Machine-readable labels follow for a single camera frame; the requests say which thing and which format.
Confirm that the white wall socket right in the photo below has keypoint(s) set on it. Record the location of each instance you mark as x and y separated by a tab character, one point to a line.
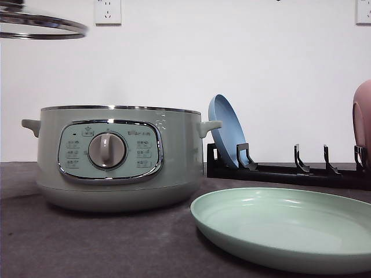
363	13

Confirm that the blue plate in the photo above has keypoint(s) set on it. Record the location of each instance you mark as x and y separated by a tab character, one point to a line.
231	133

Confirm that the pink plate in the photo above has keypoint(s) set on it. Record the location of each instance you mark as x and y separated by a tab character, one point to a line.
361	123

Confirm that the white wall socket left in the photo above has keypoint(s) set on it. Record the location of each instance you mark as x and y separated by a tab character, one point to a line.
108	13

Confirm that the green plate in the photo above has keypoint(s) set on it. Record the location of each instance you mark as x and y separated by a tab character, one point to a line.
294	227

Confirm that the green electric steamer pot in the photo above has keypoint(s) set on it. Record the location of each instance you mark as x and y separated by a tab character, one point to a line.
120	158

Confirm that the glass steamer lid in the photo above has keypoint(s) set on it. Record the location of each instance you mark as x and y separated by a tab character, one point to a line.
20	22

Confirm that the white wall socket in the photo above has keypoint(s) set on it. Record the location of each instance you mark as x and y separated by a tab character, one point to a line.
363	13
108	13

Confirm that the black dish rack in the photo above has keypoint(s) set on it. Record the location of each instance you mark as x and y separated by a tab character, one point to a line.
299	173

